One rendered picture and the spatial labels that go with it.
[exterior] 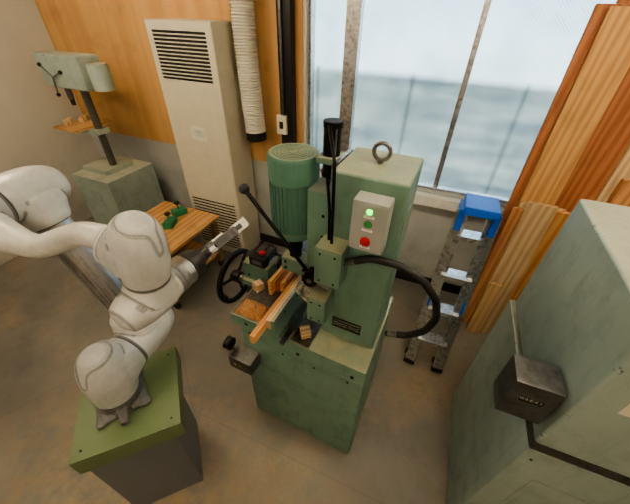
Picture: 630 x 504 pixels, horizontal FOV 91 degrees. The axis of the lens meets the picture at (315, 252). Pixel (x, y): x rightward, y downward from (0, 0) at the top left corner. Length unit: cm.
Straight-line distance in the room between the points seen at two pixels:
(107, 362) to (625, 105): 248
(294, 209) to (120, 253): 57
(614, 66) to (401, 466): 219
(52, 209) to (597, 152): 242
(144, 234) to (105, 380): 71
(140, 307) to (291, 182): 55
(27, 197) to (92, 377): 58
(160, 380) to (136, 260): 85
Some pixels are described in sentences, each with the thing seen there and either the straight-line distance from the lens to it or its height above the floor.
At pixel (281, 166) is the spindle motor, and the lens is 100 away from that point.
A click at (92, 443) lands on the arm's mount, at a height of 69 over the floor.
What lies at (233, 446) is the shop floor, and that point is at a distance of 203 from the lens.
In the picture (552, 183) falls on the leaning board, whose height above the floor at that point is 112.
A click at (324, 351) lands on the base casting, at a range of 129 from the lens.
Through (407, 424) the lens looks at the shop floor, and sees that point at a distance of 211.
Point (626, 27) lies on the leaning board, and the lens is 214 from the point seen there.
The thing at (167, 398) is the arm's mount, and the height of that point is 69.
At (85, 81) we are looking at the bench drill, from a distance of 303.
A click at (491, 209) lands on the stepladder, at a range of 166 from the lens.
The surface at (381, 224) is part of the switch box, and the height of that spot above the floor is 143.
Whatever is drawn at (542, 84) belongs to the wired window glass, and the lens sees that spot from 230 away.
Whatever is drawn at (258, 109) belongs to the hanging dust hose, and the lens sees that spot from 244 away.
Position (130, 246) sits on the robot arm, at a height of 151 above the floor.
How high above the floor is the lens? 187
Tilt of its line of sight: 38 degrees down
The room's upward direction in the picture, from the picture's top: 2 degrees clockwise
